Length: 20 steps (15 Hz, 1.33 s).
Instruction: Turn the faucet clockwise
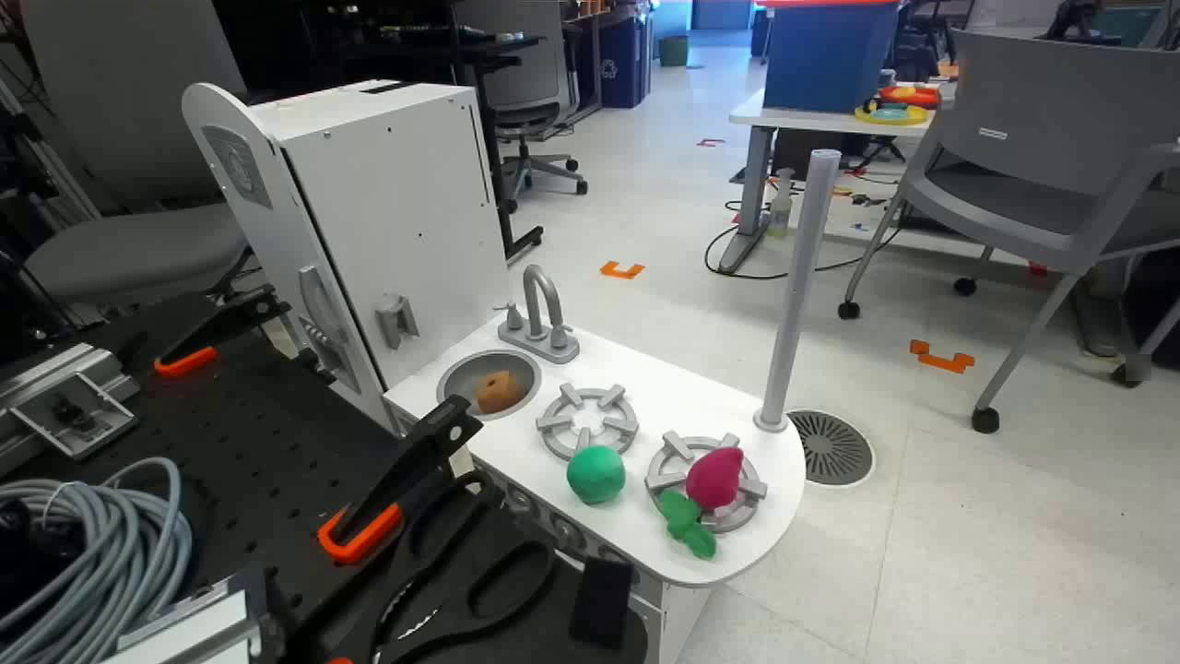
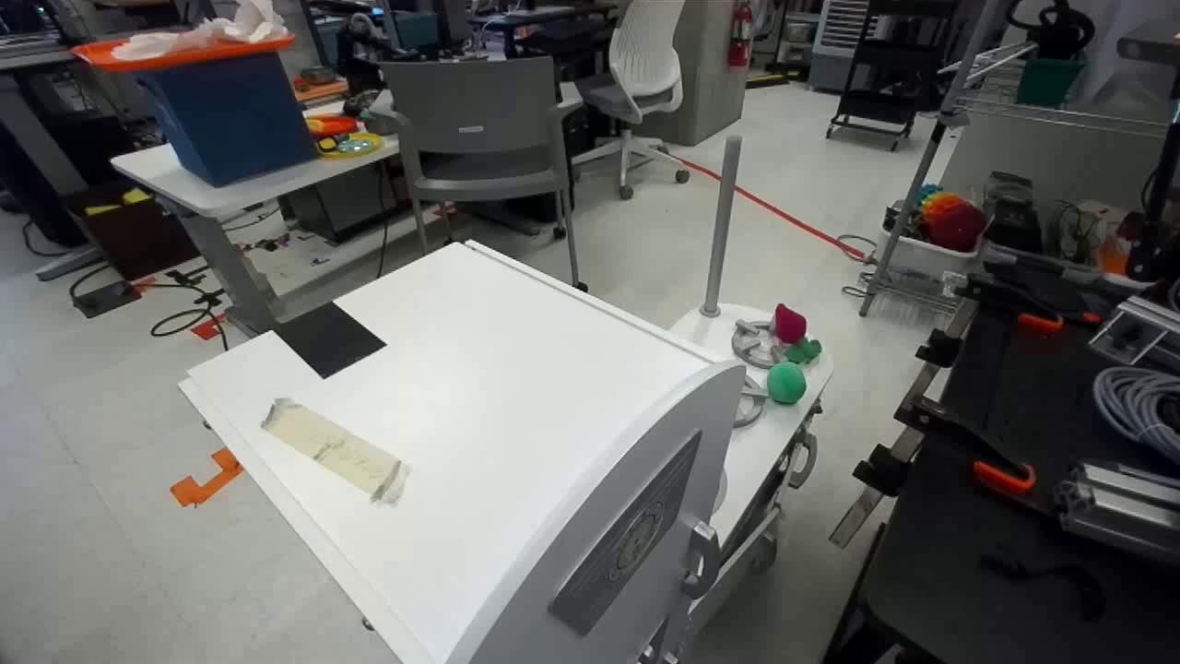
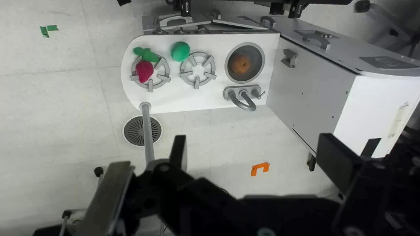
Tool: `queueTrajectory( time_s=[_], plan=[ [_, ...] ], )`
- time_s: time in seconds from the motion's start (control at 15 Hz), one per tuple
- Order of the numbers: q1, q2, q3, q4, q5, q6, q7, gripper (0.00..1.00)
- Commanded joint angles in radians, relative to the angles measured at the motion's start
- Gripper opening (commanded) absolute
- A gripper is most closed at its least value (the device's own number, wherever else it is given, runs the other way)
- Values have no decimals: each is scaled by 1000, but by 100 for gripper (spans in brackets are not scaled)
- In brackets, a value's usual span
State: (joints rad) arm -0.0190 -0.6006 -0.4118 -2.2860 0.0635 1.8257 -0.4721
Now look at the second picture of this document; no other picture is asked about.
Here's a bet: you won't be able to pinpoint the white toy kitchen cabinet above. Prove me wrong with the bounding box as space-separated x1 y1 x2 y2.
178 235 840 664

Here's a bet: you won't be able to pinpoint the grey vertical pole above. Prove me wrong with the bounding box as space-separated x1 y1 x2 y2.
696 134 747 321

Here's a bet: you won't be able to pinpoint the pink toy fruit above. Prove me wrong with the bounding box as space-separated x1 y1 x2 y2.
771 298 813 347

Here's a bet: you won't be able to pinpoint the green toy ball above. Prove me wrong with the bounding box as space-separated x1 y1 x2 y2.
762 359 813 408

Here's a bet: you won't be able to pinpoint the grey plastic chair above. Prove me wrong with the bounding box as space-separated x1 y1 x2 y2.
380 52 589 291

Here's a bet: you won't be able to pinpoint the black square panel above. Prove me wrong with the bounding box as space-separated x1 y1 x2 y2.
268 298 391 380

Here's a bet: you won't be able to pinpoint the white office chair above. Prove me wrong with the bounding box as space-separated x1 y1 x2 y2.
575 0 692 204

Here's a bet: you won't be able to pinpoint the yellow green toy plate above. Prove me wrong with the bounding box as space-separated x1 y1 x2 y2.
315 128 386 157

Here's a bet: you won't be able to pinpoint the red fire extinguisher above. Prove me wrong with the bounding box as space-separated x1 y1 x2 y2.
725 0 756 69

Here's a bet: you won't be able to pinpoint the orange toy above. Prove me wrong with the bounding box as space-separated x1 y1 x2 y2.
305 112 363 140

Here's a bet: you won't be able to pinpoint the white basket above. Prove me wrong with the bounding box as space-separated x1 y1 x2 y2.
880 200 993 280

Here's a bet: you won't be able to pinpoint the grey metal stand pole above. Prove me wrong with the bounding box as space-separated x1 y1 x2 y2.
860 0 1026 321

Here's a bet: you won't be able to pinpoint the white side table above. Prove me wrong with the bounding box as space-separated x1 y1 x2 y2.
107 128 427 337

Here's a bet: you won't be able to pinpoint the black utility cart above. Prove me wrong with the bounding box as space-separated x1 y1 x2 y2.
824 0 955 154

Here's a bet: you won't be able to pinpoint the blue storage bin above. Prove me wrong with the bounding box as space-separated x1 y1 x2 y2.
130 49 322 191

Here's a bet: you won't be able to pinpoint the white crumpled cloth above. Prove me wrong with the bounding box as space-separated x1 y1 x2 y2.
111 0 290 63

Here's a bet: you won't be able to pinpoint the black floor box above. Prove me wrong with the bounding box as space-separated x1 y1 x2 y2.
69 274 140 321

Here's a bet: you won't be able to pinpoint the orange bin lid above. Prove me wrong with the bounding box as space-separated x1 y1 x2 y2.
69 28 297 76

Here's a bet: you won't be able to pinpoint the green waste bin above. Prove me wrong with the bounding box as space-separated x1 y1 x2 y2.
1014 52 1089 112

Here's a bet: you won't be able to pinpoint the black floor cables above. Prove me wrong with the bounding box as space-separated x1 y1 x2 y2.
145 262 235 342

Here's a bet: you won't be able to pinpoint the black clamp orange handle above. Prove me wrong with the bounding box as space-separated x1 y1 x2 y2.
892 395 1039 503
970 262 1104 341

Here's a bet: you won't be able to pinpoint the grey cable bundle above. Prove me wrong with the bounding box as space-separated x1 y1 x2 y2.
1089 363 1180 466

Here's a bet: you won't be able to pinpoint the aluminium extrusion bracket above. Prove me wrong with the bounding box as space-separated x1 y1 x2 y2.
1055 457 1180 566

